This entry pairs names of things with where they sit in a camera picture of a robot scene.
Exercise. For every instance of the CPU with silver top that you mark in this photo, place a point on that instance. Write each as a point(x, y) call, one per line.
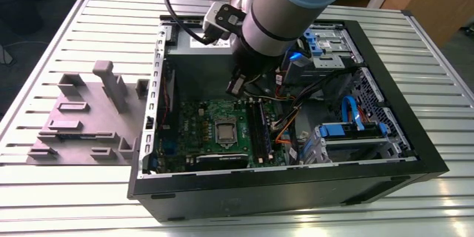
point(225, 133)

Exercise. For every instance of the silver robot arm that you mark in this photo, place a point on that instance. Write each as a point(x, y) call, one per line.
point(280, 12)

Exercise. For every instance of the blue plastic drive latch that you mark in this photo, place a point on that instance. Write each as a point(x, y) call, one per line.
point(312, 44)

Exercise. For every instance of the silver drive cage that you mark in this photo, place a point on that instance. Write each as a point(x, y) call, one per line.
point(329, 62)

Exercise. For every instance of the black RAM slot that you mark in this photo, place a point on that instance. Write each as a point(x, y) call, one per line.
point(263, 130)
point(252, 130)
point(257, 130)

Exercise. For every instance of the grey power supply unit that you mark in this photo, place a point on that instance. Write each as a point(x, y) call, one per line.
point(177, 49)

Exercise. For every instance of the hard disk in blue carrier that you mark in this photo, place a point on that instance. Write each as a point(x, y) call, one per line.
point(335, 134)

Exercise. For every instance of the green motherboard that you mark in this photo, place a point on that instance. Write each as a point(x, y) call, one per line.
point(192, 142)

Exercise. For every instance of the black graphics card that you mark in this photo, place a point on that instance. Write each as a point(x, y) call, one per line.
point(221, 161)

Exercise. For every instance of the blue board connector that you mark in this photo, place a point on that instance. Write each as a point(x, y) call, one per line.
point(168, 144)

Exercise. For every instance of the silver disk bay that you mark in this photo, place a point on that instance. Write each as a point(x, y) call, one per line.
point(351, 149)

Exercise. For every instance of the black PC case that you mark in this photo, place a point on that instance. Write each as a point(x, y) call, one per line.
point(296, 195)

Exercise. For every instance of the grey parts rack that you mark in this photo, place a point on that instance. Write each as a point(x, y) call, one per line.
point(92, 115)

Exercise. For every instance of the wooden cabinet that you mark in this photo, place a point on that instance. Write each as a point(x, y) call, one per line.
point(436, 4)

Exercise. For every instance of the RAM stick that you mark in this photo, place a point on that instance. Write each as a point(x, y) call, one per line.
point(82, 137)

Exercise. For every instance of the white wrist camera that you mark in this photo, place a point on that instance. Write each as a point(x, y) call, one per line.
point(292, 67)

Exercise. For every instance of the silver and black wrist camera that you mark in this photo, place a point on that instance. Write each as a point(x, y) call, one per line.
point(217, 17)

